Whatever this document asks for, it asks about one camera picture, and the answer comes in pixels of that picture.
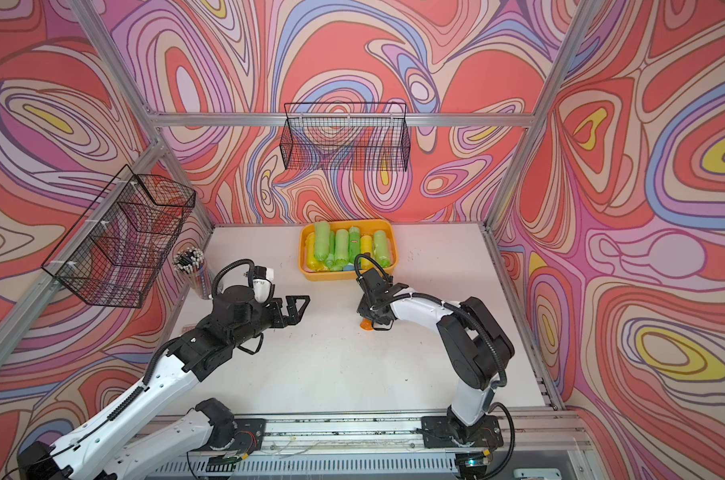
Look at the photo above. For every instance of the green roll with label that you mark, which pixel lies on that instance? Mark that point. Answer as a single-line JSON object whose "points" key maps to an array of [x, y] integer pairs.
{"points": [[353, 243]]}

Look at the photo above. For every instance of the green yellow trash bag roll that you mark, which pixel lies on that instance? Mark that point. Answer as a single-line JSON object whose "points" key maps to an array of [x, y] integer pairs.
{"points": [[366, 248]]}

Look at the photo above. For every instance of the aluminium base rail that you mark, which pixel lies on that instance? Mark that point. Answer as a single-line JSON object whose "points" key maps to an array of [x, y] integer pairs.
{"points": [[286, 435]]}

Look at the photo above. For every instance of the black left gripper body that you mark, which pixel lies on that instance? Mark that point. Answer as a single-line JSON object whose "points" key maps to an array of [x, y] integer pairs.
{"points": [[260, 320]]}

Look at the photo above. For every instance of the orange plastic storage box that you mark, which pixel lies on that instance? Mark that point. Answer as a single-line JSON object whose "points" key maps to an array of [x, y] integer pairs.
{"points": [[367, 227]]}

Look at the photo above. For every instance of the black wire basket wall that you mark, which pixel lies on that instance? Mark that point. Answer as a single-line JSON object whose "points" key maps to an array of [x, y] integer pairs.
{"points": [[346, 136], [113, 255]]}

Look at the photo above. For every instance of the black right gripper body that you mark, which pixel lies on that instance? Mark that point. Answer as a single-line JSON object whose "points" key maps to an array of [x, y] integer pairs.
{"points": [[368, 310]]}

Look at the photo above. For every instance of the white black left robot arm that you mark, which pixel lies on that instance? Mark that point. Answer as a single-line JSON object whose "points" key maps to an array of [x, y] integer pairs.
{"points": [[104, 446]]}

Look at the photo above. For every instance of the cup of pens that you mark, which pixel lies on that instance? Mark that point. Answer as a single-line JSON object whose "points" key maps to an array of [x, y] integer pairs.
{"points": [[191, 264]]}

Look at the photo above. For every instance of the light green roll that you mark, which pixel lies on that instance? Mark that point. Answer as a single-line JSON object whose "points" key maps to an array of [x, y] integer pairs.
{"points": [[382, 249], [341, 249], [322, 240]]}

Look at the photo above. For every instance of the black wire basket back wall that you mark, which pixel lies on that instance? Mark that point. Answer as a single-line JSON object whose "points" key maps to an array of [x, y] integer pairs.
{"points": [[346, 136]]}

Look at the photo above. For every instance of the black wire basket left wall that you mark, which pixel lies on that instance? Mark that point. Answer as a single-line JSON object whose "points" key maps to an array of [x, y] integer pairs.
{"points": [[113, 255]]}

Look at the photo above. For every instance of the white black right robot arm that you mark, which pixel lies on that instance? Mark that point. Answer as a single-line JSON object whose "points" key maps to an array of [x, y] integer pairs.
{"points": [[478, 349]]}

